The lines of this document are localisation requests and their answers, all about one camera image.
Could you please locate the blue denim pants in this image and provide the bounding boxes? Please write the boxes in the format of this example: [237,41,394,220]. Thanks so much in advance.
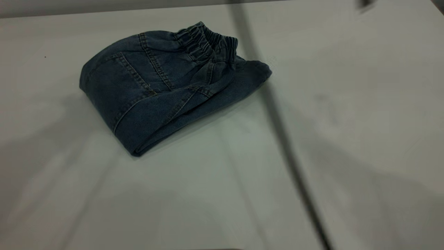
[79,22,273,157]

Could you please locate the black braided cable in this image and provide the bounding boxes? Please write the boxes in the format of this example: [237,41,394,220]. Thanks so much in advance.
[227,0,333,250]

